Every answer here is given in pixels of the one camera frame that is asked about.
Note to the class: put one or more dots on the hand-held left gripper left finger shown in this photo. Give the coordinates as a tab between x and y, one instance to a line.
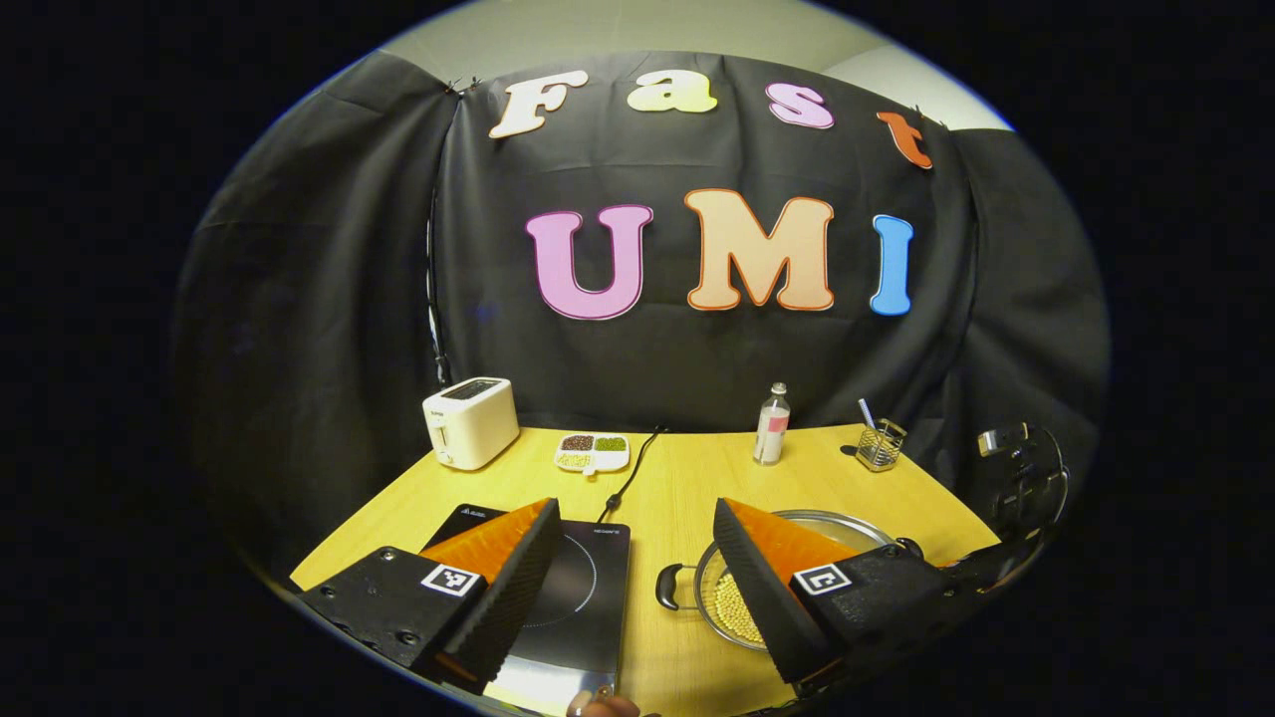
513	597

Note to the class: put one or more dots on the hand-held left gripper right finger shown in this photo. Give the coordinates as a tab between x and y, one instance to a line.
757	597

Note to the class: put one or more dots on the black induction cooktop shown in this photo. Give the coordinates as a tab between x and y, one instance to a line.
588	597

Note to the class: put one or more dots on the pile of yellow beans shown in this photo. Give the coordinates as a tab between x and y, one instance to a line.
735	607

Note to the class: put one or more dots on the clear glass holder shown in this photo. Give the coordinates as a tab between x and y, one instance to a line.
882	448

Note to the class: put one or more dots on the white divided dish of beans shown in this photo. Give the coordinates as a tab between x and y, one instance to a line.
593	451

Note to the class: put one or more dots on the clear plastic bottle pink label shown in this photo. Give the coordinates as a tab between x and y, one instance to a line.
771	428

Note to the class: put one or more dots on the white toaster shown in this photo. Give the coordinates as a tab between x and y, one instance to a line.
473	423

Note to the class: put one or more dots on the white straw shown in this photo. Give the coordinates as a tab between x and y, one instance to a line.
867	412

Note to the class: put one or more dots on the black backdrop cloth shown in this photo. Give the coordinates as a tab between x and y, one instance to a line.
329	299

